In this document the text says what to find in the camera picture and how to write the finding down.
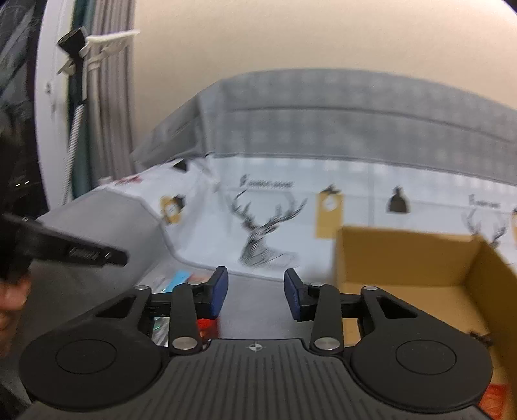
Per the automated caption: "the red orange snack packet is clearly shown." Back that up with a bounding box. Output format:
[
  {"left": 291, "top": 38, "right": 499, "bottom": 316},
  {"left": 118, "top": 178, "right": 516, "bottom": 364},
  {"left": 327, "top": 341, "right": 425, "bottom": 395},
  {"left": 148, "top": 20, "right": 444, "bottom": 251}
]
[{"left": 480, "top": 383, "right": 511, "bottom": 420}]

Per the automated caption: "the white door frame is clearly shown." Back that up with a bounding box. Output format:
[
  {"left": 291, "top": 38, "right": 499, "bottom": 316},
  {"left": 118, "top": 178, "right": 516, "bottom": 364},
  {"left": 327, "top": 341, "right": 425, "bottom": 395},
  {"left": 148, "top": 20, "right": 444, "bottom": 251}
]
[{"left": 33, "top": 0, "right": 83, "bottom": 208}]

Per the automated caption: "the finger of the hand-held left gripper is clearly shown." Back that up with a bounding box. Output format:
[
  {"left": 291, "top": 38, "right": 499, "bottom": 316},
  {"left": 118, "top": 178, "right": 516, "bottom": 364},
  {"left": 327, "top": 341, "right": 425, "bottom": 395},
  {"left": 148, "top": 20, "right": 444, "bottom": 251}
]
[{"left": 22, "top": 216, "right": 130, "bottom": 269}]

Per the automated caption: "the person's left hand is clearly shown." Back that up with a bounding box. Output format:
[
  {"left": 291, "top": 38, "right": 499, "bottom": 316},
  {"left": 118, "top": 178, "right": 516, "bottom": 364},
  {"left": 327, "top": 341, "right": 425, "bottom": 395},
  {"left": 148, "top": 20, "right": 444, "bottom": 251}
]
[{"left": 0, "top": 277, "right": 33, "bottom": 358}]

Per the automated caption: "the cardboard box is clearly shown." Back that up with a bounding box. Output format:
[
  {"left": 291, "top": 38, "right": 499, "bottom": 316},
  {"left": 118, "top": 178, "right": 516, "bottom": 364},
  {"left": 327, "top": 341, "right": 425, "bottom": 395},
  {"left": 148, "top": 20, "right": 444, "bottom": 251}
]
[{"left": 333, "top": 225, "right": 517, "bottom": 420}]

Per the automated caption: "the grey curtain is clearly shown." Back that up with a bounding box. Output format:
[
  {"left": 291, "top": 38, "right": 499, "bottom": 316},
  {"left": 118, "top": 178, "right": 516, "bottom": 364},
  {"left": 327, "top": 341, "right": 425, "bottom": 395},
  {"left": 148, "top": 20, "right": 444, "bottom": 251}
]
[{"left": 68, "top": 0, "right": 137, "bottom": 196}]

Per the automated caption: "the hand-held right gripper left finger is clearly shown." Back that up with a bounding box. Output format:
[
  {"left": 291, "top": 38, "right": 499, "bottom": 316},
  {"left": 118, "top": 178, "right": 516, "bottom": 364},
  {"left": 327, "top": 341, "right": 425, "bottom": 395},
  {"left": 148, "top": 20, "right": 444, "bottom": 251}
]
[{"left": 97, "top": 266, "right": 230, "bottom": 357}]

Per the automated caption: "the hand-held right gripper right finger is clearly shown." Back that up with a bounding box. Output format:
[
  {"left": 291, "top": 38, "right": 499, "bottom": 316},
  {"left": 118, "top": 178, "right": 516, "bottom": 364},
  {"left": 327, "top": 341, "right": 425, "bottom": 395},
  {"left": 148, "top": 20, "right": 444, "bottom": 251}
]
[{"left": 284, "top": 268, "right": 419, "bottom": 356}]

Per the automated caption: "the deer printed blanket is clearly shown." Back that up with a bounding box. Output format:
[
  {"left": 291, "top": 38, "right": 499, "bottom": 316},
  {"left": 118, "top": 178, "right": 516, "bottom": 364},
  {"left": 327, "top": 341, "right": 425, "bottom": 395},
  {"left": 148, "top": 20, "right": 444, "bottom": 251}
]
[{"left": 130, "top": 68, "right": 517, "bottom": 285}]

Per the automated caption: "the white drying rack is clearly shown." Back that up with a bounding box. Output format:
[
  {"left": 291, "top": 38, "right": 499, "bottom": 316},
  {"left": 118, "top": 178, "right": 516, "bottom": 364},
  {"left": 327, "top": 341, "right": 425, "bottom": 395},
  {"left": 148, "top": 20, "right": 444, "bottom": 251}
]
[{"left": 56, "top": 26, "right": 141, "bottom": 103}]

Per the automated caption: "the small dark candy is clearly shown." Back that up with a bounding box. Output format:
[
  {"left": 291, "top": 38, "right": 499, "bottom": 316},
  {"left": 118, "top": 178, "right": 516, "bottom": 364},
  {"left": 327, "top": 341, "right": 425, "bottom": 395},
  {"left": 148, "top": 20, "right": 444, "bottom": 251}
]
[{"left": 470, "top": 328, "right": 495, "bottom": 349}]

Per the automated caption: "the blue snack packet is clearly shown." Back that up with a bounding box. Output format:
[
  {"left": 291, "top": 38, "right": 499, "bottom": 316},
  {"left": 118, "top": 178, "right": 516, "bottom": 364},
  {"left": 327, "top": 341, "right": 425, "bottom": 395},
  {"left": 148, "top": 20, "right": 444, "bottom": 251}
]
[{"left": 161, "top": 269, "right": 193, "bottom": 294}]

